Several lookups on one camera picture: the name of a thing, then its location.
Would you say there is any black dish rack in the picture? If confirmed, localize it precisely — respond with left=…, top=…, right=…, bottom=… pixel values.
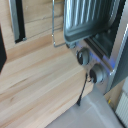
left=62, top=0, right=128, bottom=95

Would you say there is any white radiator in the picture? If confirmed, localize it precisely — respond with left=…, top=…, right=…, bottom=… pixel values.
left=114, top=91, right=128, bottom=128

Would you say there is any grey oven knob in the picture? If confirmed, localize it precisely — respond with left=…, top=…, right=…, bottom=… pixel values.
left=76, top=47, right=91, bottom=67
left=88, top=63, right=108, bottom=85

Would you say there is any blue black-padded gripper finger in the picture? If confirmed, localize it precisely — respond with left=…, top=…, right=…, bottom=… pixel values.
left=0, top=25, right=8, bottom=74

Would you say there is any black power cable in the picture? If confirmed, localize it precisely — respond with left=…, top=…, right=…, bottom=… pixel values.
left=76, top=72, right=90, bottom=107

